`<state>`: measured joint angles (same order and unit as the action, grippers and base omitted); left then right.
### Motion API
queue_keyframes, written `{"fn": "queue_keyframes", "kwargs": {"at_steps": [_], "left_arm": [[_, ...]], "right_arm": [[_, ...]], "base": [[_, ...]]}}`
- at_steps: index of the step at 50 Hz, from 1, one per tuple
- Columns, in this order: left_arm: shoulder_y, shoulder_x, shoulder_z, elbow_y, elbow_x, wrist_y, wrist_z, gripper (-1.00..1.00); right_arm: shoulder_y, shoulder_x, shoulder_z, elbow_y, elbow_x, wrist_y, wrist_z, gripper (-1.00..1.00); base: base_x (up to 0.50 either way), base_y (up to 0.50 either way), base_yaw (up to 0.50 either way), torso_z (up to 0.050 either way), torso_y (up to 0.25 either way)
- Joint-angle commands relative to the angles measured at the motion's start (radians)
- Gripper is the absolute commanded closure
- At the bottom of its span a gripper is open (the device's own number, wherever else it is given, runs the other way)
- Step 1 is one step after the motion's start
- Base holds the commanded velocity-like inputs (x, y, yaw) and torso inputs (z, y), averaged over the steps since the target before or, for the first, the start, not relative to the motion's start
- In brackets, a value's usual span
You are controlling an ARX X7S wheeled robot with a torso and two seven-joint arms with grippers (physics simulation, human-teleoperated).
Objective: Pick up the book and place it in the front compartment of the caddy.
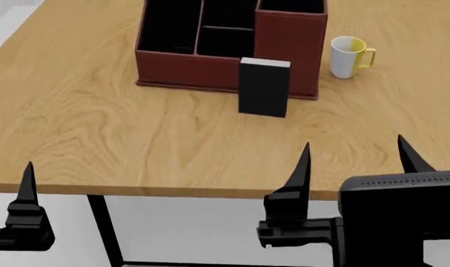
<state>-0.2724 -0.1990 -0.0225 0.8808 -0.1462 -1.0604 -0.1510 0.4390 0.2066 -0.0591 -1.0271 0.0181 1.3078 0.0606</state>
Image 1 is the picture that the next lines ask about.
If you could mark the black book with white pages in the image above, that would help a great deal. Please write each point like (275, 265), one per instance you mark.
(263, 89)

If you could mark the white and yellow mug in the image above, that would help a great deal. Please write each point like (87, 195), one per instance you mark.
(342, 62)

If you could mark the red-brown leather desk caddy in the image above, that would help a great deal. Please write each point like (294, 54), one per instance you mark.
(180, 66)

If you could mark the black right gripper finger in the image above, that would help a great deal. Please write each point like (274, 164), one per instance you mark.
(411, 160)
(297, 192)

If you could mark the black metal table frame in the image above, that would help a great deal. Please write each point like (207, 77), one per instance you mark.
(102, 222)

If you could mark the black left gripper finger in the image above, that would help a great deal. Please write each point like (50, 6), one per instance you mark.
(26, 200)

